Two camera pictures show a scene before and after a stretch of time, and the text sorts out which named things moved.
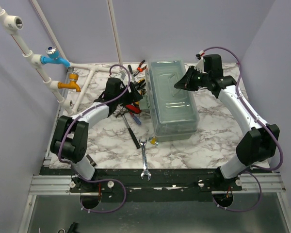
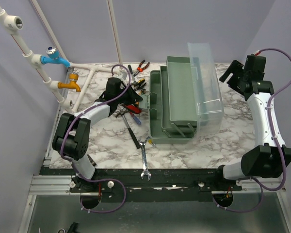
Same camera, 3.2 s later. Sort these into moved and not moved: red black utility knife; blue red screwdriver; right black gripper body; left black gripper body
Moved: right black gripper body
Not moved: blue red screwdriver; left black gripper body; red black utility knife
